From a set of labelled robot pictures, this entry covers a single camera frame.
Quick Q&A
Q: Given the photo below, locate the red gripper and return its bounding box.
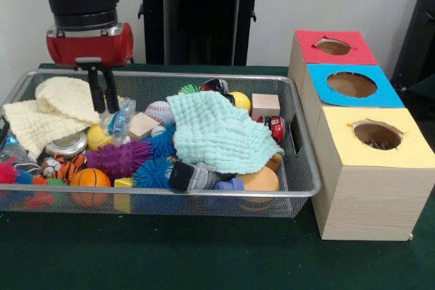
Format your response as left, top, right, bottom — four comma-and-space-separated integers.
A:
46, 22, 135, 115

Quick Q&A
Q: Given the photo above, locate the clear blue plastic packet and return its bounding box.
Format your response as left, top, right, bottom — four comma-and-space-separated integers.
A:
107, 97, 137, 145

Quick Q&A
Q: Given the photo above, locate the mint green cloth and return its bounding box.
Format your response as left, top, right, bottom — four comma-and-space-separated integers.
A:
167, 91, 285, 175

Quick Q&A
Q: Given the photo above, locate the multicolour cartoon print cloth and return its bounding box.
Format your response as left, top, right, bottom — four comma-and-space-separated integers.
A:
360, 137, 395, 151

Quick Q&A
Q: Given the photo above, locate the shallow clear mesh bin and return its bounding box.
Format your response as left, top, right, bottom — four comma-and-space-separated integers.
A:
0, 68, 322, 219

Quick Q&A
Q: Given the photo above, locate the wooden box with three holes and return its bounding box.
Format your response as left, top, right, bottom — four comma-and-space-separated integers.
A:
288, 30, 435, 242

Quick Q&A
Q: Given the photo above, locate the yellow ball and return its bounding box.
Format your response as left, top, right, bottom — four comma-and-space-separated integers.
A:
230, 92, 252, 114
86, 124, 114, 151

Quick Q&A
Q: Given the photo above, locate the cream yellow cloth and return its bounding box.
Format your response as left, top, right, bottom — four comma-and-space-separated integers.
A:
3, 76, 103, 157

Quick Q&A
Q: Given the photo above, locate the white toy baseball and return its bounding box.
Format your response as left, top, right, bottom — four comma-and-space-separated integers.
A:
145, 101, 175, 126

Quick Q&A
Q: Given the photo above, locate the orange toy basketball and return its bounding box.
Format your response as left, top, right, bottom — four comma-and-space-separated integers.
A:
69, 168, 111, 208

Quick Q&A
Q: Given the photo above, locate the pink spiky ball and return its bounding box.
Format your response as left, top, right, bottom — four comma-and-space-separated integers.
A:
0, 160, 22, 185

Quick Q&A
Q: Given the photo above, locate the small wooden cube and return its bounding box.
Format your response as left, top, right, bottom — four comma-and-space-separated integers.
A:
251, 94, 281, 120

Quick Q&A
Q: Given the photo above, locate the peach orange ball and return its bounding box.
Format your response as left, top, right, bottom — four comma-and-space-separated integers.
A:
237, 166, 281, 196

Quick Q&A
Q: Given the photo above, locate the black chair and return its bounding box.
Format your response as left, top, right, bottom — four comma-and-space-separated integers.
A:
393, 0, 435, 94

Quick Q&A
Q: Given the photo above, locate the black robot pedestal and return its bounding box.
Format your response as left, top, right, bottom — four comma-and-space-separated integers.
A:
131, 0, 274, 67

